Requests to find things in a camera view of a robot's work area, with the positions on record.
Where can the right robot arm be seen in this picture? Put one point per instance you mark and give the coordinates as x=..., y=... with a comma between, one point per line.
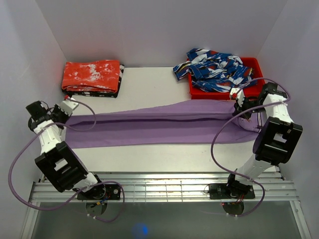
x=276, y=141

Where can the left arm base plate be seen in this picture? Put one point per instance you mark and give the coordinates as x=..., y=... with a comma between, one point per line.
x=109, y=193

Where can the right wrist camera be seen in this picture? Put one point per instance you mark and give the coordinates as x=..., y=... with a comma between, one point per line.
x=238, y=95

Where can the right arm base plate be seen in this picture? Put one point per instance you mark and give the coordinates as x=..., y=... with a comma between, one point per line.
x=225, y=191

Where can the blue patterned trousers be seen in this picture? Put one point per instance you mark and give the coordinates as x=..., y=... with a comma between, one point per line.
x=213, y=71

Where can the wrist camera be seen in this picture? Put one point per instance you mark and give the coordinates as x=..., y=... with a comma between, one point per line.
x=238, y=95
x=68, y=105

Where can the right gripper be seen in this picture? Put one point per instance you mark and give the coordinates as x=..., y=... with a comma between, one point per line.
x=239, y=109

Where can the purple trousers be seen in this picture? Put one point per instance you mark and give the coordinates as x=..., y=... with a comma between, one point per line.
x=192, y=121

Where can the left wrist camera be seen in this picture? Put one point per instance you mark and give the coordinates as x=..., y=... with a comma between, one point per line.
x=68, y=105

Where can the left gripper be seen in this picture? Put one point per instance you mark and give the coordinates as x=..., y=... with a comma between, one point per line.
x=57, y=108

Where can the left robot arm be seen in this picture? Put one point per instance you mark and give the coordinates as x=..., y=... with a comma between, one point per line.
x=57, y=161

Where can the aluminium frame rail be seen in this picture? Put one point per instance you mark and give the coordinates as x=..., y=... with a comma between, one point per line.
x=177, y=206

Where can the red plastic bin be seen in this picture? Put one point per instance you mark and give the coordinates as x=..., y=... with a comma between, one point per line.
x=252, y=91

